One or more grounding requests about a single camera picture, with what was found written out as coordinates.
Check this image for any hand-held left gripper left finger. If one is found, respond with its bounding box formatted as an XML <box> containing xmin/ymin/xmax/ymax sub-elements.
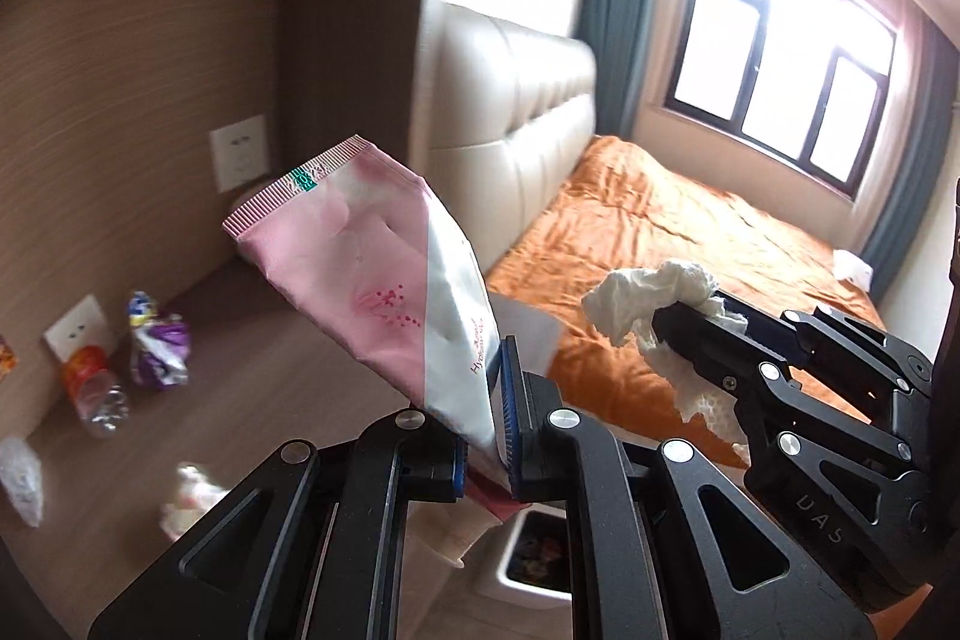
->
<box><xmin>88</xmin><ymin>410</ymin><xmax>472</xmax><ymax>640</ymax></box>

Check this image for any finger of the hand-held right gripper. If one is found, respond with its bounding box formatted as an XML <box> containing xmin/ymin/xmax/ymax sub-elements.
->
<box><xmin>712</xmin><ymin>293</ymin><xmax>937</xmax><ymax>420</ymax></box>
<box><xmin>651</xmin><ymin>299</ymin><xmax>927</xmax><ymax>483</ymax></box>

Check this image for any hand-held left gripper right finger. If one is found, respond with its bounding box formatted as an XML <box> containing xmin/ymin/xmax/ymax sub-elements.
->
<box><xmin>495</xmin><ymin>335</ymin><xmax>875</xmax><ymax>640</ymax></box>

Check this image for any white tissue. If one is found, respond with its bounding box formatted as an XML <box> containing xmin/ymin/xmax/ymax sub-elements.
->
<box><xmin>583</xmin><ymin>260</ymin><xmax>751</xmax><ymax>461</ymax></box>

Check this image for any white trash bin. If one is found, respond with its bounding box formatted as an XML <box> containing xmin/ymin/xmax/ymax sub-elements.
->
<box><xmin>472</xmin><ymin>509</ymin><xmax>575</xmax><ymax>605</ymax></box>

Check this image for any pink white packet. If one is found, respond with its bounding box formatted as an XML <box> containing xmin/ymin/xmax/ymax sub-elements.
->
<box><xmin>223</xmin><ymin>136</ymin><xmax>526</xmax><ymax>566</ymax></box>

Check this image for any white tissue pack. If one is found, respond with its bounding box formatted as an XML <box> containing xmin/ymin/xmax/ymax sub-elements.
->
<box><xmin>832</xmin><ymin>250</ymin><xmax>875</xmax><ymax>290</ymax></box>

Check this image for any crumpled pink white wrapper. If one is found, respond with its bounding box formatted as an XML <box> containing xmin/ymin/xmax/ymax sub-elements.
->
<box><xmin>159</xmin><ymin>464</ymin><xmax>230</xmax><ymax>540</ymax></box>

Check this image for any cream padded headboard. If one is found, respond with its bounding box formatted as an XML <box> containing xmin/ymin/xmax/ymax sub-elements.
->
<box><xmin>431</xmin><ymin>1</ymin><xmax>597</xmax><ymax>281</ymax></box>

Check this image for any dark framed window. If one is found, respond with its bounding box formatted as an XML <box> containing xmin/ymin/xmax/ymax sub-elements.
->
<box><xmin>664</xmin><ymin>0</ymin><xmax>901</xmax><ymax>200</ymax></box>

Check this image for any purple white wrapper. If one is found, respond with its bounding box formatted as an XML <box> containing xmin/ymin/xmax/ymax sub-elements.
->
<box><xmin>129</xmin><ymin>291</ymin><xmax>190</xmax><ymax>390</ymax></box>

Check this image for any plastic bottle orange label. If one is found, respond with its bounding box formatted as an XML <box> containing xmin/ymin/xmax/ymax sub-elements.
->
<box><xmin>61</xmin><ymin>346</ymin><xmax>130</xmax><ymax>438</ymax></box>

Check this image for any clear plastic bag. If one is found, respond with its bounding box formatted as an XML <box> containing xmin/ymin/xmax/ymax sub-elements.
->
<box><xmin>0</xmin><ymin>436</ymin><xmax>44</xmax><ymax>527</ymax></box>

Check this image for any wooden desk shelf unit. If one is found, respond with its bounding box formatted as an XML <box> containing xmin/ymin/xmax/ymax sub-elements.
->
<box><xmin>0</xmin><ymin>0</ymin><xmax>451</xmax><ymax>640</ymax></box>

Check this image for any white wall socket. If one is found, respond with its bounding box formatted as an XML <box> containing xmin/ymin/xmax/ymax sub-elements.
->
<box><xmin>210</xmin><ymin>115</ymin><xmax>269</xmax><ymax>193</ymax></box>
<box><xmin>43</xmin><ymin>295</ymin><xmax>106</xmax><ymax>360</ymax></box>

